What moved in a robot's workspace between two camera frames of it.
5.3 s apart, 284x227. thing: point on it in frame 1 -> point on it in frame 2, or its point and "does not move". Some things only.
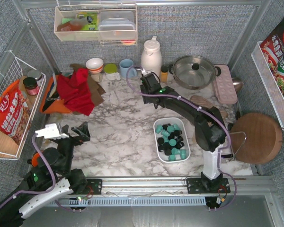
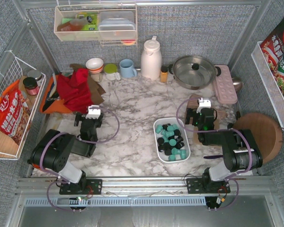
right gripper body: x=147 y=84 -> x=197 y=114
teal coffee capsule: x=182 y=153 does not move
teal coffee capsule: x=165 y=133 -> x=166 y=140
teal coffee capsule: x=159 y=128 does not move
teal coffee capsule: x=170 y=128 does not move
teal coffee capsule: x=176 y=127 does not move
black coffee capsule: x=161 y=148 does not move
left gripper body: x=69 y=136 -> x=85 y=119
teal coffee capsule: x=174 y=151 does not move
